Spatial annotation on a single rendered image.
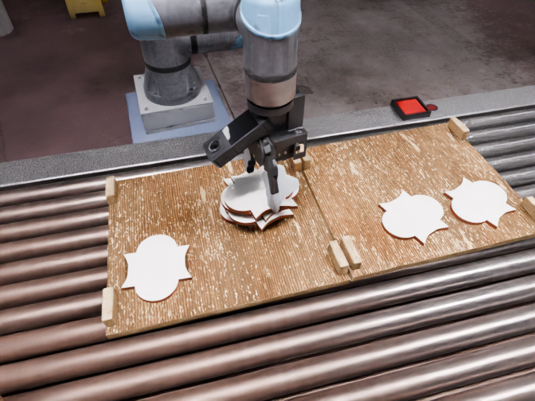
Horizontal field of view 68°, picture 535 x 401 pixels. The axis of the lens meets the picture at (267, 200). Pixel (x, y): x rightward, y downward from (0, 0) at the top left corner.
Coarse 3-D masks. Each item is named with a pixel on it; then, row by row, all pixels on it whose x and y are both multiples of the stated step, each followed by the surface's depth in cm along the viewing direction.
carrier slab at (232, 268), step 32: (288, 160) 89; (128, 192) 82; (160, 192) 82; (192, 192) 82; (128, 224) 76; (160, 224) 76; (192, 224) 76; (224, 224) 76; (288, 224) 76; (320, 224) 76; (192, 256) 72; (224, 256) 72; (256, 256) 72; (288, 256) 72; (320, 256) 72; (192, 288) 67; (224, 288) 67; (256, 288) 67; (288, 288) 67; (320, 288) 68; (128, 320) 63; (160, 320) 63
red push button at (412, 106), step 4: (404, 100) 106; (408, 100) 106; (412, 100) 106; (416, 100) 106; (400, 104) 105; (404, 104) 105; (408, 104) 105; (412, 104) 105; (416, 104) 105; (404, 108) 103; (408, 108) 103; (412, 108) 103; (416, 108) 103; (420, 108) 103; (404, 112) 102; (408, 112) 102; (412, 112) 102; (416, 112) 102
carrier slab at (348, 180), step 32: (416, 128) 97; (448, 128) 97; (320, 160) 89; (352, 160) 89; (384, 160) 89; (416, 160) 89; (448, 160) 89; (480, 160) 89; (320, 192) 82; (352, 192) 82; (384, 192) 82; (416, 192) 82; (512, 192) 82; (352, 224) 76; (448, 224) 76; (480, 224) 76; (512, 224) 76; (384, 256) 72; (416, 256) 72; (448, 256) 73
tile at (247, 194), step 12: (240, 180) 75; (252, 180) 75; (228, 192) 73; (240, 192) 73; (252, 192) 73; (264, 192) 73; (228, 204) 71; (240, 204) 71; (252, 204) 71; (264, 204) 71; (288, 204) 71
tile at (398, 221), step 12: (384, 204) 79; (396, 204) 79; (408, 204) 79; (420, 204) 79; (432, 204) 79; (384, 216) 77; (396, 216) 77; (408, 216) 77; (420, 216) 77; (432, 216) 77; (384, 228) 75; (396, 228) 75; (408, 228) 75; (420, 228) 75; (432, 228) 75; (444, 228) 75; (420, 240) 73
